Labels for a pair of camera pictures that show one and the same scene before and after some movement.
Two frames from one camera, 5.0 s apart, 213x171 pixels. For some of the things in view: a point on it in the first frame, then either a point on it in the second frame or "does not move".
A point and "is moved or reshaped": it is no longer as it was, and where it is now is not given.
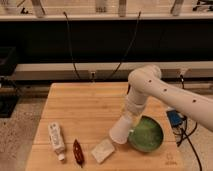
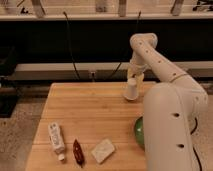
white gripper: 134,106 to 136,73
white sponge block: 102,151 does not move
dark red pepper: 78,153 does not move
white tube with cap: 54,130 does not move
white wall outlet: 92,75 does not move
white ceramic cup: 119,131 is moved or reshaped
